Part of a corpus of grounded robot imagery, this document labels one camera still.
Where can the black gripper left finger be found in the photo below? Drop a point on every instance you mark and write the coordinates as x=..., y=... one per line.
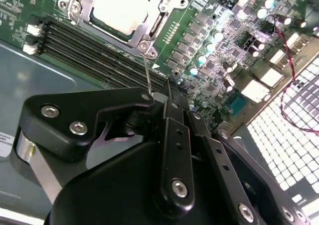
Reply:
x=74, y=105

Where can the metal socket cover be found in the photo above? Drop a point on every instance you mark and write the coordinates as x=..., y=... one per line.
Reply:
x=140, y=35

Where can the silver CPU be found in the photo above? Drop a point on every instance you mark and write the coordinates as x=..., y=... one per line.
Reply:
x=117, y=8

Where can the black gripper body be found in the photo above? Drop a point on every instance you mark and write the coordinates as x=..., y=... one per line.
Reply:
x=112, y=190

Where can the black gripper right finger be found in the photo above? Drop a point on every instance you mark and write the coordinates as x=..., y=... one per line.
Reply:
x=224, y=175

